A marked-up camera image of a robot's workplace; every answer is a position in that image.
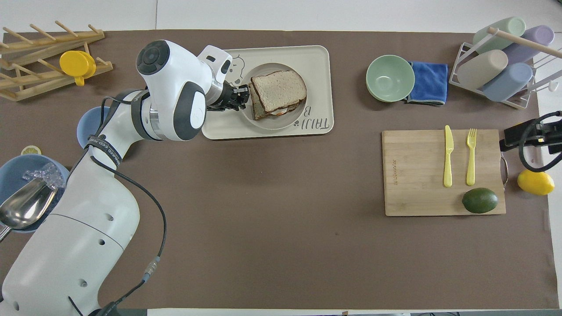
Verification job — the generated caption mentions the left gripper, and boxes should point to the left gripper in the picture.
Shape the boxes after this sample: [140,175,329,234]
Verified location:
[206,84,250,111]

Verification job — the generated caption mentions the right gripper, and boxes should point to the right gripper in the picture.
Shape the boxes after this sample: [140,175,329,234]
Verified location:
[539,121,562,155]

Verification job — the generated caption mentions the brown bread slice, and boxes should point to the brown bread slice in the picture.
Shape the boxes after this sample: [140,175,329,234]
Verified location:
[250,70,308,113]

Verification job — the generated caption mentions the sandwich base with filling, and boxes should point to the sandwich base with filling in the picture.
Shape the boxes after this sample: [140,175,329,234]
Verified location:
[249,83,304,121]

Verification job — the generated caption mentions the cream round plate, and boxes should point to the cream round plate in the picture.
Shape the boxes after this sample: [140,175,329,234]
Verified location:
[238,63,308,130]

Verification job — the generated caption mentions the yellow lemon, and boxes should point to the yellow lemon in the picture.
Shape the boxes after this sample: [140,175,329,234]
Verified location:
[517,169,555,196]

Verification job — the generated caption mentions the blue plastic cup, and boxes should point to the blue plastic cup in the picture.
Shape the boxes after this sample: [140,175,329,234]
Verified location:
[481,62,533,103]

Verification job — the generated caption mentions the cream plastic tray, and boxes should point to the cream plastic tray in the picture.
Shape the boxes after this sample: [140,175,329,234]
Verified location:
[202,45,335,140]

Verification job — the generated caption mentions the yellow plastic fork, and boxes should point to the yellow plastic fork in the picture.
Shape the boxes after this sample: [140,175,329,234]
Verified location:
[465,128,478,187]

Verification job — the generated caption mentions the green avocado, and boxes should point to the green avocado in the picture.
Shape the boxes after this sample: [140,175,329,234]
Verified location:
[461,187,499,214]

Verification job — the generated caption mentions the purple plastic cup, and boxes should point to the purple plastic cup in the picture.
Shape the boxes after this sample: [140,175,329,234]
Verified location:
[502,25,555,65]

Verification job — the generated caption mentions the beige plastic cup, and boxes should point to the beige plastic cup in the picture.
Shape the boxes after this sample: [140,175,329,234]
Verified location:
[457,49,509,90]

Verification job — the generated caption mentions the wooden rod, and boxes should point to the wooden rod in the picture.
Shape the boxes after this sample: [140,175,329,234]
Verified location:
[487,27,562,60]

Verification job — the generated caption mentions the yellow plastic knife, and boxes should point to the yellow plastic knife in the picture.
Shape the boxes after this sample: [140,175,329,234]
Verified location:
[443,125,454,188]

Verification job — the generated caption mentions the green plastic cup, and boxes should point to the green plastic cup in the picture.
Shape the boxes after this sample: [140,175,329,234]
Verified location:
[472,17,526,54]

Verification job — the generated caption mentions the blue cloth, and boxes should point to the blue cloth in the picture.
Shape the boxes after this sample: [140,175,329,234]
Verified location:
[405,61,449,106]

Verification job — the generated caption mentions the wooden cutting board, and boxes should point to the wooden cutting board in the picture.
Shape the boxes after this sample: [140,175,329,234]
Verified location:
[381,129,507,217]

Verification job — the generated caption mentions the green bowl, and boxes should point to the green bowl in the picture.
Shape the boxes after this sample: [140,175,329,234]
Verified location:
[366,54,416,103]

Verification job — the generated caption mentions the small blue bowl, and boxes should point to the small blue bowl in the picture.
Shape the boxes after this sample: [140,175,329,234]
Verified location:
[76,106,111,150]

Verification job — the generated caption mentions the yellow plastic cup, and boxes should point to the yellow plastic cup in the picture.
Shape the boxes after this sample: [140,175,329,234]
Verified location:
[60,50,97,86]

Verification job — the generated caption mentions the clear ice cubes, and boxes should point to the clear ice cubes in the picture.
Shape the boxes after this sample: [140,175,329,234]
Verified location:
[23,163,65,190]

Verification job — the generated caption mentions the wooden dish rack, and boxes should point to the wooden dish rack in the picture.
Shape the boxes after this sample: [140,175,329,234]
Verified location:
[0,20,114,102]

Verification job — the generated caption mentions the large blue bowl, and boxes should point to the large blue bowl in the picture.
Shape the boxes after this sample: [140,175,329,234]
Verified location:
[0,154,70,233]

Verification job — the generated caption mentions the metal scoop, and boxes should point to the metal scoop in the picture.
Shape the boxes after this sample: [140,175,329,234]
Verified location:
[0,177,58,242]

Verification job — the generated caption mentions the black cable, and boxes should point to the black cable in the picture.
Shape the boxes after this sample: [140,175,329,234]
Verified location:
[519,111,562,172]
[68,156,168,316]

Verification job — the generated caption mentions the white wire cup rack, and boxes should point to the white wire cup rack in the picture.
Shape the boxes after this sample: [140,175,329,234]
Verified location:
[448,28,562,110]

